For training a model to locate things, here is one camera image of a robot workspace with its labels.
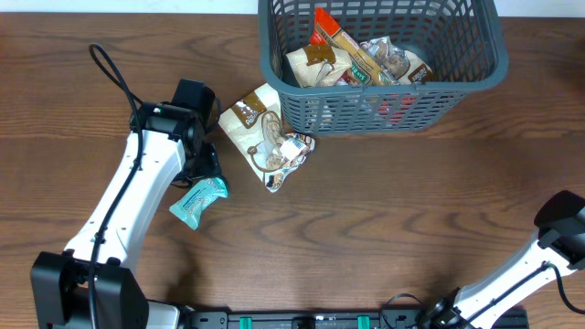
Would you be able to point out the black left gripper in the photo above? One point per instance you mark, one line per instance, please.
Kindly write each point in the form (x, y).
(209, 164)

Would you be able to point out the teal packet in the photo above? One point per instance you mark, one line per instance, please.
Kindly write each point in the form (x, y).
(190, 207)

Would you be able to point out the beige snack bag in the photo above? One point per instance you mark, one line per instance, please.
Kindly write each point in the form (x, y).
(254, 124)
(318, 65)
(403, 66)

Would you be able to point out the red orange pasta packet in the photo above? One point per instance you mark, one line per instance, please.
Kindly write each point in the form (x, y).
(365, 69)

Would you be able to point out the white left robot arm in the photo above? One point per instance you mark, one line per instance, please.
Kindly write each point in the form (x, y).
(91, 283)

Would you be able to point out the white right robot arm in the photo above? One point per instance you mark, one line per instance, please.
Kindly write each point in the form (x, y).
(555, 250)

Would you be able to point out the dark grey plastic basket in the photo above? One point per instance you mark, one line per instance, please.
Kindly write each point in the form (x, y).
(462, 41)

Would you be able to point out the black rail base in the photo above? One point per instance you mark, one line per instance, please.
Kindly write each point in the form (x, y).
(391, 316)

